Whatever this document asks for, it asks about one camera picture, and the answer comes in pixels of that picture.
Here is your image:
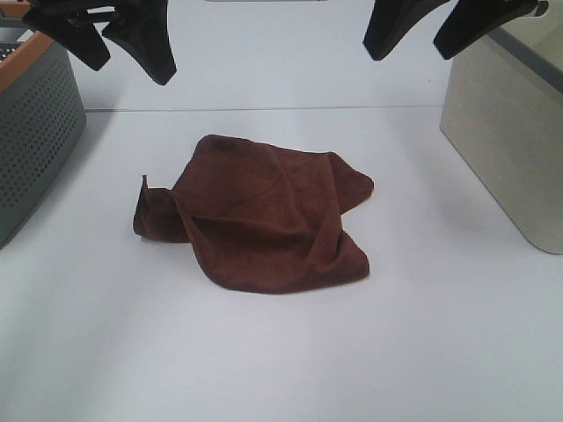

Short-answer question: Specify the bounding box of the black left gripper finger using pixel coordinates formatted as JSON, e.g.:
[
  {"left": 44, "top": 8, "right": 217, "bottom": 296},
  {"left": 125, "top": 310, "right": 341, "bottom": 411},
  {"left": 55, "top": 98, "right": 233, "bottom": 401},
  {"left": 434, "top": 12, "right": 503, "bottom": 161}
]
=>
[
  {"left": 22, "top": 1, "right": 110, "bottom": 70},
  {"left": 102, "top": 0, "right": 177, "bottom": 85}
]

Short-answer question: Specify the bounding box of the beige basket grey rim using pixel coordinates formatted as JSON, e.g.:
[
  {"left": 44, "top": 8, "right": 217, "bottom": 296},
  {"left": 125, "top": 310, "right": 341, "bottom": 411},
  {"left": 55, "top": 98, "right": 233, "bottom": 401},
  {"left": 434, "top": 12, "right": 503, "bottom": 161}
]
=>
[{"left": 440, "top": 1, "right": 562, "bottom": 255}]

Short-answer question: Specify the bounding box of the grey perforated basket orange rim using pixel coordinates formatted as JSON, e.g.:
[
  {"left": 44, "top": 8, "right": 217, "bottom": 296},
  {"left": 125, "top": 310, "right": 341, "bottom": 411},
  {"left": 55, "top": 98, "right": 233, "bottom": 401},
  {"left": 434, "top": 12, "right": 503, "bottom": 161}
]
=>
[{"left": 1, "top": 31, "right": 86, "bottom": 246}]

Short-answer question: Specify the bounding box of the brown towel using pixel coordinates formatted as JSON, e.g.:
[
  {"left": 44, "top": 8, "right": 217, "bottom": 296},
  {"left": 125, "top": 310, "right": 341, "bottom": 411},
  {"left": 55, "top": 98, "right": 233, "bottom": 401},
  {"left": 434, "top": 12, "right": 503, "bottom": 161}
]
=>
[{"left": 133, "top": 135, "right": 374, "bottom": 295}]

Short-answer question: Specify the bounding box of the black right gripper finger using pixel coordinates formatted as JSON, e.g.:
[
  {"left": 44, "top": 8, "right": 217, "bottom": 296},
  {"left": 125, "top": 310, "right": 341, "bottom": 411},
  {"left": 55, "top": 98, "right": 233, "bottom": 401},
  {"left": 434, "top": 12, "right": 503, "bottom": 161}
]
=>
[
  {"left": 434, "top": 0, "right": 539, "bottom": 60},
  {"left": 362, "top": 0, "right": 446, "bottom": 62}
]

